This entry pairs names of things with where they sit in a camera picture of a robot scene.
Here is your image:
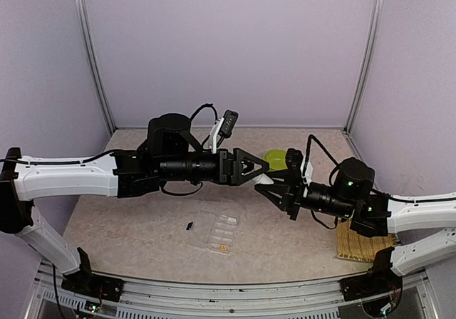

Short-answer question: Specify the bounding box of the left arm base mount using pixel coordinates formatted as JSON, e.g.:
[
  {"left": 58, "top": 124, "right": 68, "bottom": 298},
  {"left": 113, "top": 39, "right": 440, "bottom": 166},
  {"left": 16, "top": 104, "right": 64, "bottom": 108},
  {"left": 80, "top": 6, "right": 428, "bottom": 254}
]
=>
[{"left": 61, "top": 247, "right": 124, "bottom": 303}]

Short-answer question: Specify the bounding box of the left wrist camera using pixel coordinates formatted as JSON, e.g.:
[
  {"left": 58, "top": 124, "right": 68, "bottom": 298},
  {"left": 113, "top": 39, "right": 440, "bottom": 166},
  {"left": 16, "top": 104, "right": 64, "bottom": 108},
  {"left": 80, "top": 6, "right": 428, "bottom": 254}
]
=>
[{"left": 207, "top": 110, "right": 239, "bottom": 154}]

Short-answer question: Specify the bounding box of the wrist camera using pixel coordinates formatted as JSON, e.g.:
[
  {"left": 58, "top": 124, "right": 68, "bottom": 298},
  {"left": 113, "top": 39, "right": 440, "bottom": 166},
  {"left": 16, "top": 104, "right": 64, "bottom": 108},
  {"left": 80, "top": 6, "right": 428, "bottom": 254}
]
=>
[
  {"left": 207, "top": 110, "right": 239, "bottom": 154},
  {"left": 285, "top": 148, "right": 314, "bottom": 187}
]

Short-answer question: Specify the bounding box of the left aluminium frame post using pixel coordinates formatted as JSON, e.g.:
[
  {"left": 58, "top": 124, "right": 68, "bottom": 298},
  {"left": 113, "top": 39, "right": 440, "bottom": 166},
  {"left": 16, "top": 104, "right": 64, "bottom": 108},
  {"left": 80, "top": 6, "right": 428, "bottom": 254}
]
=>
[{"left": 74, "top": 0, "right": 117, "bottom": 135}]

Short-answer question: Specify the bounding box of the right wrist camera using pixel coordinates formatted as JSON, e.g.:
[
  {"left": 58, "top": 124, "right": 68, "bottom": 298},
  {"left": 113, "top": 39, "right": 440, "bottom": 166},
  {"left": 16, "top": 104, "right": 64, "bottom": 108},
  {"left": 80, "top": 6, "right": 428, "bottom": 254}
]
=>
[{"left": 285, "top": 148, "right": 314, "bottom": 187}]

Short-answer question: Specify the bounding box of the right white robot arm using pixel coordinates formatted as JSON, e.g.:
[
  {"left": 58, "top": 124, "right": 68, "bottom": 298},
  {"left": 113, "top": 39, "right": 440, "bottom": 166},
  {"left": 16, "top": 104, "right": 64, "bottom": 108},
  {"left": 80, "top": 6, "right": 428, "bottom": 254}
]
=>
[{"left": 254, "top": 157, "right": 455, "bottom": 293}]

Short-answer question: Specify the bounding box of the aluminium frame post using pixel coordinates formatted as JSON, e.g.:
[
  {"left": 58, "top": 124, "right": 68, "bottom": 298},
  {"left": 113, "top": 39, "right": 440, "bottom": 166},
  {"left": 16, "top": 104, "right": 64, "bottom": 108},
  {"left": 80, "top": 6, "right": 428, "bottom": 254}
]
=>
[
  {"left": 344, "top": 0, "right": 384, "bottom": 137},
  {"left": 74, "top": 0, "right": 117, "bottom": 135}
]

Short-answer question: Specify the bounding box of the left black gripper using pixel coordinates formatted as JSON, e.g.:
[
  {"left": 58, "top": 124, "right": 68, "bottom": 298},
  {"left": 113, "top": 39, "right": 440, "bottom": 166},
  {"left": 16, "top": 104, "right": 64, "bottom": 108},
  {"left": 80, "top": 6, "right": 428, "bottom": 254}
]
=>
[{"left": 157, "top": 147, "right": 270, "bottom": 187}]

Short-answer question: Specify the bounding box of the green plastic bowl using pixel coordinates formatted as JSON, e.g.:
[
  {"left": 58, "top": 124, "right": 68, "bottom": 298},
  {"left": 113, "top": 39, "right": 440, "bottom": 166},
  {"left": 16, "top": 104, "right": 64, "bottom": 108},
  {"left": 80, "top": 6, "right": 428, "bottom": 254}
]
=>
[{"left": 263, "top": 149, "right": 287, "bottom": 172}]

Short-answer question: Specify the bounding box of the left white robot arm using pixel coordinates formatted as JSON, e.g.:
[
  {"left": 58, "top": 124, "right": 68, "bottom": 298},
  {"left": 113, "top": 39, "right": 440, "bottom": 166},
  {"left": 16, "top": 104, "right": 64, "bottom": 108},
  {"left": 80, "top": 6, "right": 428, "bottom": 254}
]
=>
[{"left": 1, "top": 111, "right": 271, "bottom": 294}]

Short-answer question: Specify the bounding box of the woven bamboo tray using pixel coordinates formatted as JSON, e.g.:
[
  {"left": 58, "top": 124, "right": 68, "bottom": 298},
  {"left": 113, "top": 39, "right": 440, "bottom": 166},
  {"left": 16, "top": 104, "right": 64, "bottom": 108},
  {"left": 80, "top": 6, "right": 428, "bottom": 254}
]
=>
[{"left": 336, "top": 221, "right": 397, "bottom": 263}]

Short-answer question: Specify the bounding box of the clear plastic pill organizer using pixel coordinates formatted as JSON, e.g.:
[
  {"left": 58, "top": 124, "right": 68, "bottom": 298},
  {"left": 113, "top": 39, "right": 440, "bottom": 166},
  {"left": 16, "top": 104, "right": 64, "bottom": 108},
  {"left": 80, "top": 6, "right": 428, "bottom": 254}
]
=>
[{"left": 186, "top": 210, "right": 239, "bottom": 254}]

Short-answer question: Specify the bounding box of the aluminium front rail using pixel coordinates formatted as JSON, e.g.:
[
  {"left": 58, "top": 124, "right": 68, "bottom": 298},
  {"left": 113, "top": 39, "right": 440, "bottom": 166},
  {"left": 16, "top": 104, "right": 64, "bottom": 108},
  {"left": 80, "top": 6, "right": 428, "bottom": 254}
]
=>
[{"left": 20, "top": 261, "right": 440, "bottom": 318}]

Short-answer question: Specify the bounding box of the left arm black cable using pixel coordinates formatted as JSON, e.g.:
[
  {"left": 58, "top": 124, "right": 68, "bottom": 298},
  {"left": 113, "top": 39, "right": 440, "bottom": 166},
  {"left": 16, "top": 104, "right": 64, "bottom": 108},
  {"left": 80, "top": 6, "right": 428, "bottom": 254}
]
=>
[{"left": 188, "top": 103, "right": 219, "bottom": 149}]

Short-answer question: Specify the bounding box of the small white pill bottle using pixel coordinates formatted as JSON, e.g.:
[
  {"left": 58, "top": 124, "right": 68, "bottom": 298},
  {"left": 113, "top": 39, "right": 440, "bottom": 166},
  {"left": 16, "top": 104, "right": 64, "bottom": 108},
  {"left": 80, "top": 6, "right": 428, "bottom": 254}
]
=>
[{"left": 253, "top": 174, "right": 274, "bottom": 185}]

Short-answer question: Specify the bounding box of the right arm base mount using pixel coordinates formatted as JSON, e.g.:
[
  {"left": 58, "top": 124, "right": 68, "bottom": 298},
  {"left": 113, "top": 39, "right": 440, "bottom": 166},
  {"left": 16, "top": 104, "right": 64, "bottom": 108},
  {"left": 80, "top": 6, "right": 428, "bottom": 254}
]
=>
[{"left": 340, "top": 268, "right": 403, "bottom": 301}]

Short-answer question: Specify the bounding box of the right aluminium frame post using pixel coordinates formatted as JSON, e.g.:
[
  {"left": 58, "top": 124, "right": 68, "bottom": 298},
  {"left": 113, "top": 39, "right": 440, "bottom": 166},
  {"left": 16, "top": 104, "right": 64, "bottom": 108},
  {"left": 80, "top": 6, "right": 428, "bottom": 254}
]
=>
[{"left": 344, "top": 0, "right": 384, "bottom": 137}]

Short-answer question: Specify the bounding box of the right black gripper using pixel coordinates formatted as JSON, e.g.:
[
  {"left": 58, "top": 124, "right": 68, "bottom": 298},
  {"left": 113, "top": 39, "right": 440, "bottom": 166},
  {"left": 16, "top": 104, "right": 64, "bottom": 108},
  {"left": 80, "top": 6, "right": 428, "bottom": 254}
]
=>
[{"left": 255, "top": 169, "right": 355, "bottom": 221}]

